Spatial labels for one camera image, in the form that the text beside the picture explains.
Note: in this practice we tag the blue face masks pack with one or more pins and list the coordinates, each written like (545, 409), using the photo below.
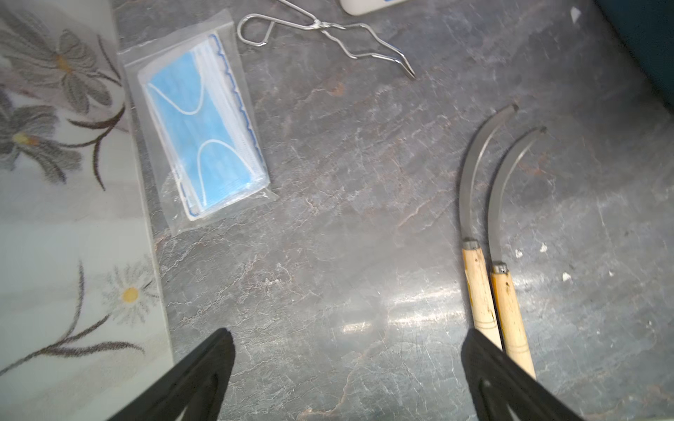
(194, 112)

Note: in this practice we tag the teal plastic storage tray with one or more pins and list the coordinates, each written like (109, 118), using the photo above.
(646, 29)

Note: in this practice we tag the white paper scrap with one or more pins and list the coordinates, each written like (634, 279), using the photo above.
(575, 14)

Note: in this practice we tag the white box with blue lid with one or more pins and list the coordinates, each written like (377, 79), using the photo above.
(362, 7)

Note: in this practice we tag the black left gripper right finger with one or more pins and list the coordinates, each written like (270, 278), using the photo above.
(501, 390)

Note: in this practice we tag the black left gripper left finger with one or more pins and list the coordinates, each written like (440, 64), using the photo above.
(194, 389)

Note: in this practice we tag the wooden handle sickle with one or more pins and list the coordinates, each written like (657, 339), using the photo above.
(479, 290)
(515, 340)

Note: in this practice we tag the silver metal tongs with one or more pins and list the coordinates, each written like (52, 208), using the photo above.
(324, 27)

